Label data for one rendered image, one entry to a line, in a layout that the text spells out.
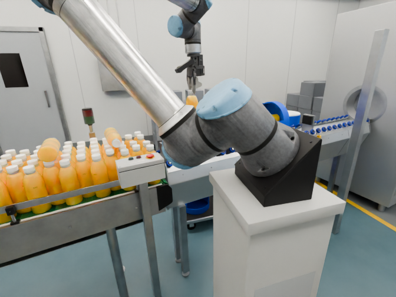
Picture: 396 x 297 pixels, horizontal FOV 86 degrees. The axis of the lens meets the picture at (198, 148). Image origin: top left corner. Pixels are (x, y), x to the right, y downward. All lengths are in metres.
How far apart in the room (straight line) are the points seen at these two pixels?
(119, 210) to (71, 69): 3.88
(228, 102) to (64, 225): 0.93
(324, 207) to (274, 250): 0.19
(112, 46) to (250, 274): 0.76
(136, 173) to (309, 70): 5.68
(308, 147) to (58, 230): 1.07
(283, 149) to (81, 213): 0.92
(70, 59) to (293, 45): 4.72
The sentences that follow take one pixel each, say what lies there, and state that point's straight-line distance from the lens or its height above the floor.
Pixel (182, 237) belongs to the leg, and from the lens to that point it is 1.62.
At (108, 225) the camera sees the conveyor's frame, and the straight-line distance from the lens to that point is 1.21.
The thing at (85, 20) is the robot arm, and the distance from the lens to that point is 0.72.
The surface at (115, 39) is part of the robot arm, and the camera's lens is 0.70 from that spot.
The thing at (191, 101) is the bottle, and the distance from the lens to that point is 1.25.
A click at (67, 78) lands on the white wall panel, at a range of 4.81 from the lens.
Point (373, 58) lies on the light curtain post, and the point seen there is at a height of 1.52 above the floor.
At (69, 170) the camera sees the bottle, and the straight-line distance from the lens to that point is 1.11.
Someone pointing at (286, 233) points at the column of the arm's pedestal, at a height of 1.02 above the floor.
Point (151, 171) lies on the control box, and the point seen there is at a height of 1.05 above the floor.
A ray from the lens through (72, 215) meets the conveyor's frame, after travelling 1.16.
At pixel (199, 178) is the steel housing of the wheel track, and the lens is 1.36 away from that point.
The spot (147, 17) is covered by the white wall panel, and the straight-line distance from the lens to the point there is 4.76.
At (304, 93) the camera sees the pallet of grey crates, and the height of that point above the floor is 0.96.
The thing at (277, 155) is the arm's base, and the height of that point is 1.24.
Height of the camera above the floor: 1.47
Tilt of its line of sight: 20 degrees down
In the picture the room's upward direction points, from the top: 2 degrees counter-clockwise
